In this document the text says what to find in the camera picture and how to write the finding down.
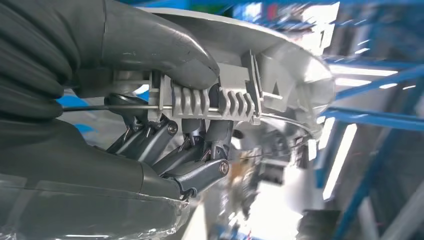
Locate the blue metal shelf rack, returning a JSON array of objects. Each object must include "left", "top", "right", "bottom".
[{"left": 56, "top": 0, "right": 424, "bottom": 240}]

